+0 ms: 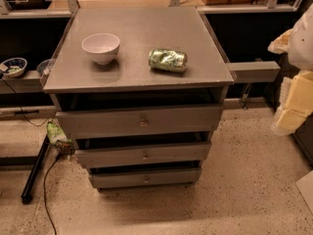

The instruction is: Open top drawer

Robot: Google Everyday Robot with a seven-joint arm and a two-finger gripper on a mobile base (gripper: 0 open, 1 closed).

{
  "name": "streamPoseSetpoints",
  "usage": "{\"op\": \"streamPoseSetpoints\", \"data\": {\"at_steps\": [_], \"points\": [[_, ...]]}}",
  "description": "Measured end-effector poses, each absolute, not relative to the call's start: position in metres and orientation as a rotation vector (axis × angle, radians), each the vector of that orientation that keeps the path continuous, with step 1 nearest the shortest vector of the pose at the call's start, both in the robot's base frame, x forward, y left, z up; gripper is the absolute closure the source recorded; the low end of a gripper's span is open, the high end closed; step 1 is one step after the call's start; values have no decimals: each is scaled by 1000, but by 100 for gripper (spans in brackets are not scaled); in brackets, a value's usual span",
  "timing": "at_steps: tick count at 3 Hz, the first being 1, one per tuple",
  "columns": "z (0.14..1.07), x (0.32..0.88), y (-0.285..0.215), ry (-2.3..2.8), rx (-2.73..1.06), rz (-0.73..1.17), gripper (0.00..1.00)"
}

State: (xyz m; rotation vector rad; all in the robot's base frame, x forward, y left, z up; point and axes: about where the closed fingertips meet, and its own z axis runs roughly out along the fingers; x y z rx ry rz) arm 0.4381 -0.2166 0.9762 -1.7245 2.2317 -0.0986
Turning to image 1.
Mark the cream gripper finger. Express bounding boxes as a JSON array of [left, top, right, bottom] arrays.
[[271, 70, 313, 136]]

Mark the grey top drawer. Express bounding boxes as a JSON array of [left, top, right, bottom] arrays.
[[57, 105, 222, 139]]

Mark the grey drawer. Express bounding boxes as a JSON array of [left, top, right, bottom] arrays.
[[57, 105, 222, 139], [75, 141, 211, 168], [89, 167, 201, 189]]

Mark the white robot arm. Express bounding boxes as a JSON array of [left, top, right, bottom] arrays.
[[268, 5, 313, 136]]

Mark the grey middle drawer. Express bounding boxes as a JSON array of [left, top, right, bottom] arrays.
[[75, 141, 211, 168]]

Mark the grey bottom drawer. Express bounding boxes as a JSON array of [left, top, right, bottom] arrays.
[[89, 167, 201, 189]]

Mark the grey drawer cabinet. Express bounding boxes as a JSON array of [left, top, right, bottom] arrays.
[[42, 6, 235, 192]]

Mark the crushed green soda can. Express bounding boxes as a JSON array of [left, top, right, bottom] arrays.
[[149, 49, 188, 73]]

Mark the white ceramic bowl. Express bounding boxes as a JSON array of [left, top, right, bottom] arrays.
[[81, 33, 120, 65]]

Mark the green snack bag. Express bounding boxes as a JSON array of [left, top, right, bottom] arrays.
[[47, 121, 74, 155]]

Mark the small grey bowl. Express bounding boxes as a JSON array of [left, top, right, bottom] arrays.
[[36, 59, 55, 75]]

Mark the blue patterned bowl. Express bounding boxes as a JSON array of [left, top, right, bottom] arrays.
[[0, 58, 27, 77]]

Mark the black metal bar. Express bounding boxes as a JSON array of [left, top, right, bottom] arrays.
[[21, 136, 50, 205]]

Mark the grey wooden rail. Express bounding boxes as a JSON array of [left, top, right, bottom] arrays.
[[227, 61, 280, 83]]

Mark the black floor cable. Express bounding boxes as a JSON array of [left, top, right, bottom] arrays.
[[42, 154, 62, 235]]

